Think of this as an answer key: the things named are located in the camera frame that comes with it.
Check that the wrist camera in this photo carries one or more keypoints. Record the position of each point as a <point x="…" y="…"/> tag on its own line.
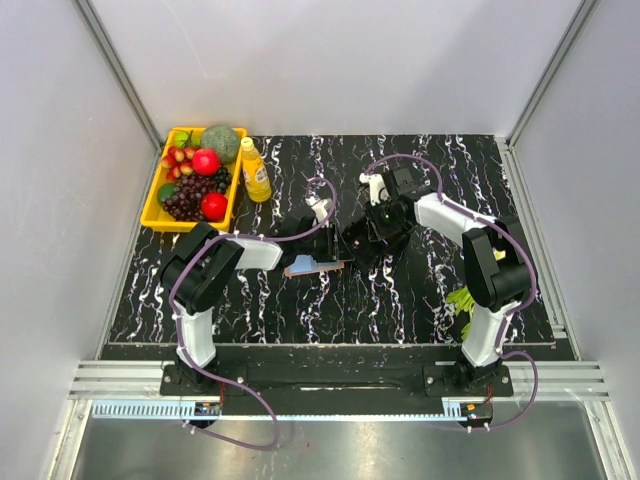
<point x="375" y="183"/>
<point x="321" y="208"/>

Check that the green melon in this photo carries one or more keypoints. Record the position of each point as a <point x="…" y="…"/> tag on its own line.
<point x="224" y="140"/>

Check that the red pomegranate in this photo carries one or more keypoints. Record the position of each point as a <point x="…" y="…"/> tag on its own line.
<point x="213" y="206"/>
<point x="206" y="162"/>

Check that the pink leather card holder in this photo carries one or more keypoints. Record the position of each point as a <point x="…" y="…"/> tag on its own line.
<point x="307" y="265"/>

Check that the black card box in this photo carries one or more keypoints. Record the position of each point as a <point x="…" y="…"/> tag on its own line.
<point x="367" y="249"/>

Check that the yellow juice bottle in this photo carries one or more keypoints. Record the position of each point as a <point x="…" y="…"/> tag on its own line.
<point x="254" y="171"/>

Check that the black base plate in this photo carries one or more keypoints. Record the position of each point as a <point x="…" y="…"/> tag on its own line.
<point x="334" y="379"/>

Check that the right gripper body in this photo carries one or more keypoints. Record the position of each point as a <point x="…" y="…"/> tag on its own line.
<point x="383" y="218"/>

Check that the small black grape bunch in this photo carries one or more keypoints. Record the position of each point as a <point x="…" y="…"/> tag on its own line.
<point x="222" y="180"/>

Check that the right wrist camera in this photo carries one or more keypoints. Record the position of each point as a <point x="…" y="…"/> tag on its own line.
<point x="375" y="183"/>

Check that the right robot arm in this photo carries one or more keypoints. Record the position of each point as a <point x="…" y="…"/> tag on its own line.
<point x="498" y="271"/>

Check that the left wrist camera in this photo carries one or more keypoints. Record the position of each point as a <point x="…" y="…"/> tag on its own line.
<point x="321" y="208"/>

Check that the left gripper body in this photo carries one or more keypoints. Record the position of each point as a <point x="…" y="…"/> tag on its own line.
<point x="321" y="243"/>

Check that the red pomegranate upper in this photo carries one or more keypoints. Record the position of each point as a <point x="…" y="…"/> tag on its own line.
<point x="206" y="162"/>

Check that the dark purple grape bunch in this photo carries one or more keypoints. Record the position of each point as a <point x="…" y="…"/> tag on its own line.
<point x="184" y="205"/>

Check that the small red fruit bunch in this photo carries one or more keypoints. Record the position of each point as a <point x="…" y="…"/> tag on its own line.
<point x="177" y="162"/>

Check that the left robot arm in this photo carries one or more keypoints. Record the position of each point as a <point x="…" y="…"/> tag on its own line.
<point x="197" y="271"/>

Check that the red pomegranate lower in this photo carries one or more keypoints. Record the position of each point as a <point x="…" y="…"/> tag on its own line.
<point x="213" y="206"/>

